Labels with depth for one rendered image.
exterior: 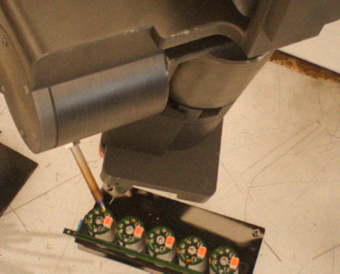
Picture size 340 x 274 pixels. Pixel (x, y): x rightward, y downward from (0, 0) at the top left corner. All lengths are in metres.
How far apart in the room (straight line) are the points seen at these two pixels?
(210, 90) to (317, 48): 0.43
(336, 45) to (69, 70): 0.51
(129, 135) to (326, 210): 0.34
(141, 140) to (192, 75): 0.07
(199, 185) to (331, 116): 0.34
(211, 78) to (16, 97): 0.09
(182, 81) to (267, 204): 0.36
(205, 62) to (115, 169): 0.10
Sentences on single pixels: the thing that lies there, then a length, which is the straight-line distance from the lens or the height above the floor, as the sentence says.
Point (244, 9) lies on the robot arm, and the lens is 0.27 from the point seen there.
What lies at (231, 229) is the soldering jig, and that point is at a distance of 0.65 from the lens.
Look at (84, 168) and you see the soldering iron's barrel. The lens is 0.60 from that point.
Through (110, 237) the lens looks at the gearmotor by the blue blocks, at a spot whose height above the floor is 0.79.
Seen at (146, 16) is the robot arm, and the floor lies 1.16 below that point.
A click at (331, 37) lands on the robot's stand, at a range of 0.76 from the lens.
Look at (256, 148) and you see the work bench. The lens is 0.69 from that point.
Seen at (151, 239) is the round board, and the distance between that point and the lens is 0.59.
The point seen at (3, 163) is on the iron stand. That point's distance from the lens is 0.67.
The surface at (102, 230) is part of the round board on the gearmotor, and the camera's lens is 0.60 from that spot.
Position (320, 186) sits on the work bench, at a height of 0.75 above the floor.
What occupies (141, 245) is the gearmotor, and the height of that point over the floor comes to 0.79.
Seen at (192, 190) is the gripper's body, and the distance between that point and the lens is 0.39.
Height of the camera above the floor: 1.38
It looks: 65 degrees down
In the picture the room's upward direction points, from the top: 8 degrees counter-clockwise
